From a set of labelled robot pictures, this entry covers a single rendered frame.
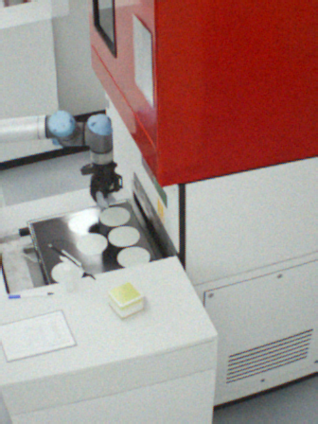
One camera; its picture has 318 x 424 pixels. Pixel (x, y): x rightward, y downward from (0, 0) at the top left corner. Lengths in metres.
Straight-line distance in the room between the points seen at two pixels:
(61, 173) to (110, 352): 2.43
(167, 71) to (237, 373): 1.34
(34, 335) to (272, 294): 0.90
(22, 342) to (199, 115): 0.78
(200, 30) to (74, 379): 0.97
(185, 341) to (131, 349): 0.15
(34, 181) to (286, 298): 2.09
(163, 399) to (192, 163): 0.69
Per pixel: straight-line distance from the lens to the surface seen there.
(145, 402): 2.08
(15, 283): 2.26
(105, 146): 2.26
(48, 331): 1.98
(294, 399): 3.02
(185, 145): 1.95
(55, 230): 2.40
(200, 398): 2.16
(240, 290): 2.39
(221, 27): 1.82
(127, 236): 2.35
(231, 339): 2.56
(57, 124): 2.12
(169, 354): 1.94
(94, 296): 2.06
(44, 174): 4.24
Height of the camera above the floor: 2.42
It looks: 39 degrees down
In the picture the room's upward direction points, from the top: 2 degrees counter-clockwise
